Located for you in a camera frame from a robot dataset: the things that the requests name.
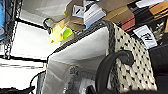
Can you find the flat brown box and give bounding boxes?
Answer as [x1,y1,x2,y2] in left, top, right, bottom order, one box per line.
[103,4,136,32]

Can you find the yellow green toy bowls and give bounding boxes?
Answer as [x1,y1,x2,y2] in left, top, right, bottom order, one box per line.
[48,23,75,45]

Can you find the small cardboard box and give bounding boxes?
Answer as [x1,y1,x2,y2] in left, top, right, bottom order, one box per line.
[64,0,88,34]

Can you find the thin black cable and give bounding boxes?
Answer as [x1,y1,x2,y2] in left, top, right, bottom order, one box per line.
[29,69,48,90]

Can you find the black wire shelf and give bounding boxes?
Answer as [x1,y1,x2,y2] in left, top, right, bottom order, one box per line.
[0,0,168,62]

